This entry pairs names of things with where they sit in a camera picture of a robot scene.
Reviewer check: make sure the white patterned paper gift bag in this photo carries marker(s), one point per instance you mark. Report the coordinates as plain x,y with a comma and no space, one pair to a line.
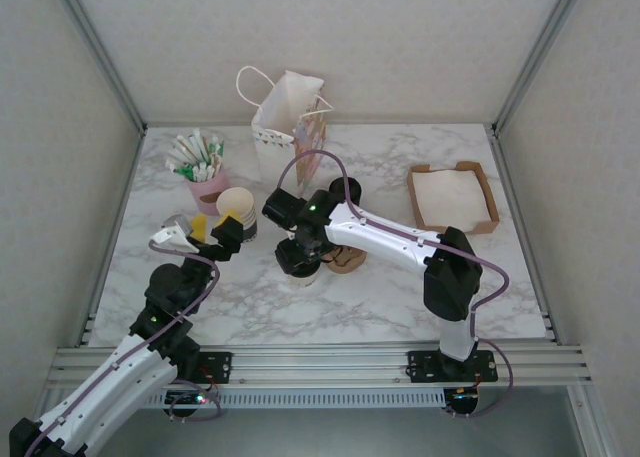
280,162

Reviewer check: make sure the single white paper cup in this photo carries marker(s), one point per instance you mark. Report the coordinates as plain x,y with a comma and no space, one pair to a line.
305,282

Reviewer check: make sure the left aluminium side rail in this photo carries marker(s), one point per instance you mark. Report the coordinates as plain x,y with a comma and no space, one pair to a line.
115,227

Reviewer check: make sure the right black mount plate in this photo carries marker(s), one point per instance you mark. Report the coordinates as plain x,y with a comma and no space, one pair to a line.
425,367

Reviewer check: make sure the left black mount plate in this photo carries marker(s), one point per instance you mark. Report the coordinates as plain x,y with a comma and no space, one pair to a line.
220,364

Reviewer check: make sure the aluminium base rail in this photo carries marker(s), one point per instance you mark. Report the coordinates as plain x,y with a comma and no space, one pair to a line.
320,364

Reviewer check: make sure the black controller board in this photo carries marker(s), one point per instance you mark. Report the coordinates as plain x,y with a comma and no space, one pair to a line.
187,399
465,402

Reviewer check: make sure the stack of paper cups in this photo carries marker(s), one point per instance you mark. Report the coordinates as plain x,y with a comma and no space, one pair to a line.
240,202

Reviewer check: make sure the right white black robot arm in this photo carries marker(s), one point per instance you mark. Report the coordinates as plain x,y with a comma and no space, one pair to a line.
390,249

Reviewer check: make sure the aluminium frame post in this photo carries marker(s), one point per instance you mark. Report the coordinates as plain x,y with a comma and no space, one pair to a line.
539,52
100,52

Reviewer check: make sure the white paper stick packet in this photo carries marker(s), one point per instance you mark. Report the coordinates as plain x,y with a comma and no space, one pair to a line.
202,172
200,144
186,147

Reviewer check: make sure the black mount plate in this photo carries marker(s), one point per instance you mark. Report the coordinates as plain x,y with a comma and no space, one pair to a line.
425,367
220,364

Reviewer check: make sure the left aluminium frame post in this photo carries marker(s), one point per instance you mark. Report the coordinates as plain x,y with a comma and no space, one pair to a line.
100,52

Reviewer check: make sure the right aluminium frame post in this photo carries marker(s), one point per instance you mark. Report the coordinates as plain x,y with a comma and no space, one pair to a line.
539,52

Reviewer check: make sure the green white stick packet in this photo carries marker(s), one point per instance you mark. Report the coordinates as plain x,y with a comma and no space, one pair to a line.
181,169
217,149

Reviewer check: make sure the thin aluminium rear rail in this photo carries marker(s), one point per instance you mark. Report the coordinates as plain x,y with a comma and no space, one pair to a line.
320,124

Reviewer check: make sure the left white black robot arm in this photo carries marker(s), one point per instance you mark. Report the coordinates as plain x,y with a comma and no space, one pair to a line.
120,392

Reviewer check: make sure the pink stick holder cup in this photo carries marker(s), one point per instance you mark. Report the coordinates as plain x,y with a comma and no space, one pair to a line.
210,189

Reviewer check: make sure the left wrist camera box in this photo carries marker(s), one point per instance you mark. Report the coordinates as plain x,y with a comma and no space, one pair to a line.
172,229

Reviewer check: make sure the brown cardboard tray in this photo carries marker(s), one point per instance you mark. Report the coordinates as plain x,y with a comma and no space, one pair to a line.
489,197

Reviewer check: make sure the brown pulp cup carrier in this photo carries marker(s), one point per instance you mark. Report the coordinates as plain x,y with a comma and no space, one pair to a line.
350,264

